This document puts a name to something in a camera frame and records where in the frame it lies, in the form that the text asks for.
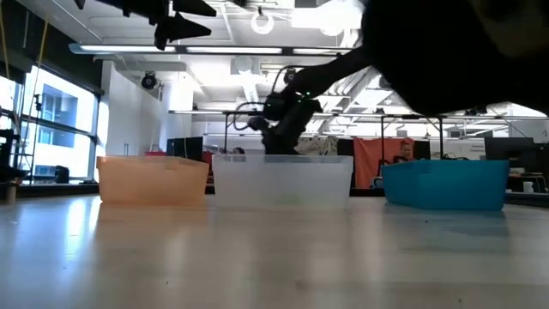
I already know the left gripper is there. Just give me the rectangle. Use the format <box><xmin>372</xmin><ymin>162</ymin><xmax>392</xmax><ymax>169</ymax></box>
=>
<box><xmin>72</xmin><ymin>0</ymin><xmax>218</xmax><ymax>52</ymax></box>

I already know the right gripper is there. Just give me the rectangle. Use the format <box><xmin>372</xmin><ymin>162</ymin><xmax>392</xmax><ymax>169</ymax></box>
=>
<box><xmin>248</xmin><ymin>88</ymin><xmax>323</xmax><ymax>156</ymax></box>

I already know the clear plastic bin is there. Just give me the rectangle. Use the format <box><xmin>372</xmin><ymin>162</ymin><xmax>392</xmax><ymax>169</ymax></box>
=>
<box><xmin>212</xmin><ymin>154</ymin><xmax>354</xmax><ymax>210</ymax></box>

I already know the patterned grey tarp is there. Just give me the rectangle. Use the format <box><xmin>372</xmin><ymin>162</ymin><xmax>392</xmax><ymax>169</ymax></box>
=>
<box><xmin>295</xmin><ymin>136</ymin><xmax>339</xmax><ymax>156</ymax></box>

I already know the overhead light bar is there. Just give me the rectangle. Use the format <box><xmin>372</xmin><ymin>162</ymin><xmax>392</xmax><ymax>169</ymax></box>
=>
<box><xmin>68</xmin><ymin>41</ymin><xmax>357</xmax><ymax>58</ymax></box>

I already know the black partition panel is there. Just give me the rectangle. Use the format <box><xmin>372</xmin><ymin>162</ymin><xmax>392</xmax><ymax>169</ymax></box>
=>
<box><xmin>336</xmin><ymin>137</ymin><xmax>356</xmax><ymax>190</ymax></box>

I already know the red-orange hanging cloth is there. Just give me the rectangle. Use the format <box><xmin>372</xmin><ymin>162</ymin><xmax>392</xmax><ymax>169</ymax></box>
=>
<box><xmin>353</xmin><ymin>136</ymin><xmax>415</xmax><ymax>190</ymax></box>

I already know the black computer monitor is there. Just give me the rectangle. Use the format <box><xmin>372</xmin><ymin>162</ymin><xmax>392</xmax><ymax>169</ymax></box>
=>
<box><xmin>484</xmin><ymin>136</ymin><xmax>536</xmax><ymax>163</ymax></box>
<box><xmin>166</xmin><ymin>136</ymin><xmax>204</xmax><ymax>162</ymax></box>

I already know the orange plastic bin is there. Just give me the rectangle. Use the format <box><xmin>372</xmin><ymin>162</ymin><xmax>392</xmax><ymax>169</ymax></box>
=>
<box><xmin>95</xmin><ymin>154</ymin><xmax>210</xmax><ymax>205</ymax></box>

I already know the blue plastic bin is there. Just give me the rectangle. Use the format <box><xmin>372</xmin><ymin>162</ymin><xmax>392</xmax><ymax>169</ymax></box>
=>
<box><xmin>381</xmin><ymin>160</ymin><xmax>510</xmax><ymax>212</ymax></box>

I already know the black bag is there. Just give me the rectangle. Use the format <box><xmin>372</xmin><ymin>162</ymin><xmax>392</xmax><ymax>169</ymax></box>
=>
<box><xmin>54</xmin><ymin>165</ymin><xmax>71</xmax><ymax>185</ymax></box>

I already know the black equipment rack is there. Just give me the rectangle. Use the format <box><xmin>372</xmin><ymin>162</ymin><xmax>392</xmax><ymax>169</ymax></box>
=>
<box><xmin>0</xmin><ymin>100</ymin><xmax>27</xmax><ymax>203</ymax></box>

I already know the white cable coil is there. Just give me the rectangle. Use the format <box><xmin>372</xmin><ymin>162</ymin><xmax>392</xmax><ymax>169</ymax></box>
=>
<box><xmin>250</xmin><ymin>11</ymin><xmax>275</xmax><ymax>35</ymax></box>

